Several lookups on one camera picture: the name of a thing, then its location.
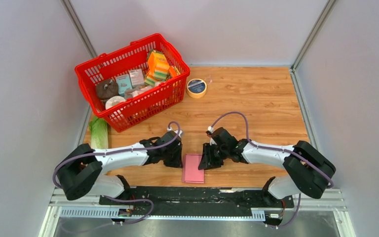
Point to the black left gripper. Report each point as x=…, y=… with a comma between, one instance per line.
x=178, y=162

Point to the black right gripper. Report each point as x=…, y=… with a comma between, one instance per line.
x=207, y=161

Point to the pink paper box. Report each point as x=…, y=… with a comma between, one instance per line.
x=190, y=172

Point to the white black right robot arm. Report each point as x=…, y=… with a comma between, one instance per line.
x=308, y=171

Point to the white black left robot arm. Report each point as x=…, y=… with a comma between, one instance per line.
x=84, y=170

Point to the grey pink small box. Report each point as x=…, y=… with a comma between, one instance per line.
x=136, y=77

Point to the teal small box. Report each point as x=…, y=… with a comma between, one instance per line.
x=124, y=83

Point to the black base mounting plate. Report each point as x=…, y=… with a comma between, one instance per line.
x=203, y=201

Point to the red plastic shopping basket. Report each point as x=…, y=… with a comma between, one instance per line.
x=143, y=101

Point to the yellow masking tape roll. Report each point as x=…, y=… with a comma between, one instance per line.
x=196, y=88

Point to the napa cabbage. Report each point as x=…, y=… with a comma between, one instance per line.
x=98, y=128

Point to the green yellow sponge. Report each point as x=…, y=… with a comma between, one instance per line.
x=150, y=80

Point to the white tape roll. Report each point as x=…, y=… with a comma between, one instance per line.
x=114, y=101

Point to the orange yellow sponge pack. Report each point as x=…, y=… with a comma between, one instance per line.
x=158, y=65

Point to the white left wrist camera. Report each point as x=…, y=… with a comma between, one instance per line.
x=177, y=132

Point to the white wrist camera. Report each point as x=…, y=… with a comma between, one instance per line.
x=209, y=133
x=177, y=132

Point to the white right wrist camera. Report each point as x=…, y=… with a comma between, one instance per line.
x=209, y=133

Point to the aluminium rail frame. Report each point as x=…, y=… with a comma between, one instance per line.
x=89, y=207

